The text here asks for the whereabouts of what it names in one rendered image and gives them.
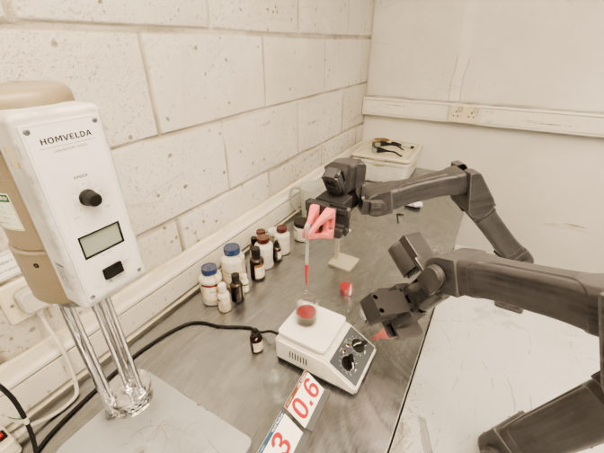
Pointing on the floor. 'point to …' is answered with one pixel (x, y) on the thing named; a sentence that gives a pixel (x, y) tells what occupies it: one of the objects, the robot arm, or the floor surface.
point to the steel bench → (351, 429)
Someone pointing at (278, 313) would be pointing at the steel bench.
